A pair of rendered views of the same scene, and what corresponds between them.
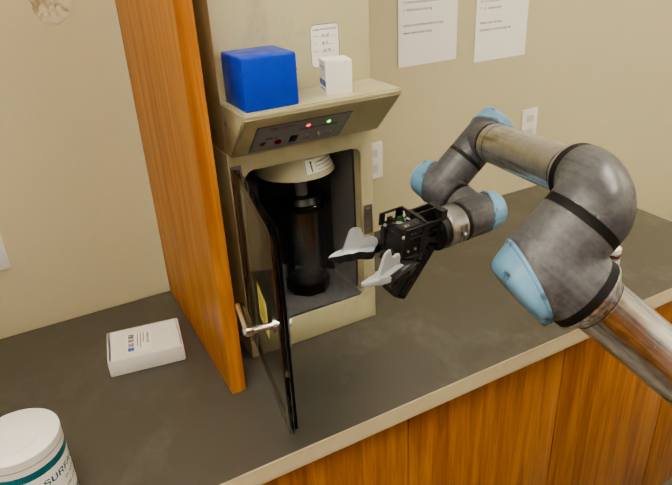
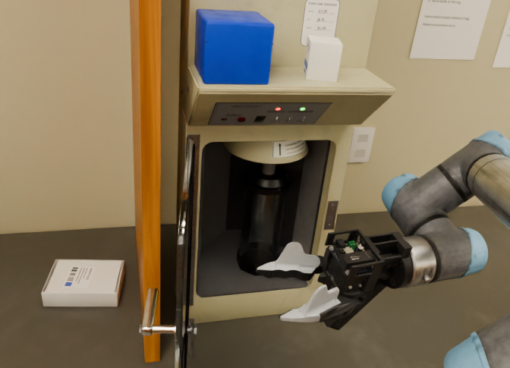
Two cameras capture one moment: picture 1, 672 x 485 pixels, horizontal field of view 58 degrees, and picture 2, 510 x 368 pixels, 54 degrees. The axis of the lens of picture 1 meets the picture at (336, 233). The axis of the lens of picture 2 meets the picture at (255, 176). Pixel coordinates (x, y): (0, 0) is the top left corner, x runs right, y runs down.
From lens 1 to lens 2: 0.35 m
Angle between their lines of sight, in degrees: 10
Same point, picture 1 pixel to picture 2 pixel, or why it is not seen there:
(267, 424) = not seen: outside the picture
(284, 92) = (253, 68)
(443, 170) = (422, 192)
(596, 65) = not seen: outside the picture
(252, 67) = (219, 33)
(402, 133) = (398, 124)
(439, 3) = not seen: outside the picture
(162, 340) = (100, 282)
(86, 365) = (27, 286)
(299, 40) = (291, 12)
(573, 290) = not seen: outside the picture
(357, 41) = (359, 25)
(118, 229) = (97, 159)
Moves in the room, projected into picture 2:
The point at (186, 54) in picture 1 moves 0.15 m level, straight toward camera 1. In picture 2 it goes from (145, 4) to (116, 26)
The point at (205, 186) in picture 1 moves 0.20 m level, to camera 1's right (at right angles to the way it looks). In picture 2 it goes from (146, 153) to (272, 177)
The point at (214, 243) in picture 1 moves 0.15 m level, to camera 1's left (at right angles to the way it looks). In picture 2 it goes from (147, 214) to (64, 196)
